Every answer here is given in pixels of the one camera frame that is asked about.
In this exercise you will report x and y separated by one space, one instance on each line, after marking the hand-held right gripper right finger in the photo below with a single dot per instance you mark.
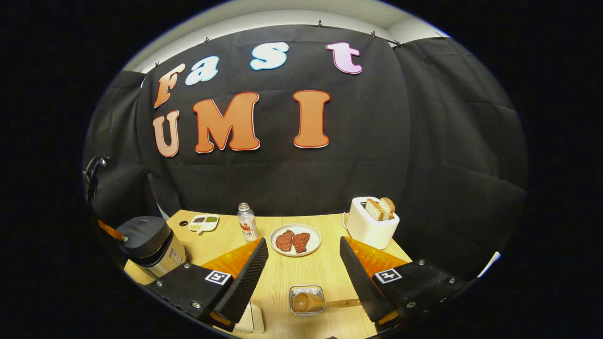
362 287

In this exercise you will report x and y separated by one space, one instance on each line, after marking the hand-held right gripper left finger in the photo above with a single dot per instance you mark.
245 282

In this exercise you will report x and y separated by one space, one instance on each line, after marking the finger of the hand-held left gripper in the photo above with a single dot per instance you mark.
113 230

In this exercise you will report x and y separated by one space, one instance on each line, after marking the dark grey rice cooker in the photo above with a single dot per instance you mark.
146 240

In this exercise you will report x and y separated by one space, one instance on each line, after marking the wooden spoon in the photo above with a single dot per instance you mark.
301 302

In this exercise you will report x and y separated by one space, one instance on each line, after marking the white toaster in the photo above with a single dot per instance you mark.
370 233

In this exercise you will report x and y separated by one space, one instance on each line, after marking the clear plastic bottle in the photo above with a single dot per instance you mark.
247 226

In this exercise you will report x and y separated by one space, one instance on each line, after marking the red meat piece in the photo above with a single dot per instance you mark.
284 240
301 242

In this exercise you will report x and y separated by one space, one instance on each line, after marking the white round plate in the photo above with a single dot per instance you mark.
313 247

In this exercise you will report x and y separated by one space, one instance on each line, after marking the white divided bean dish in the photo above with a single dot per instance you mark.
203 223

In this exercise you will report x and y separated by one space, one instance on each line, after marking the toasted bread slice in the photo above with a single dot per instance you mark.
387 207
374 210

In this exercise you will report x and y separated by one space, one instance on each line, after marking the black backdrop cloth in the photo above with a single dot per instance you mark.
424 141

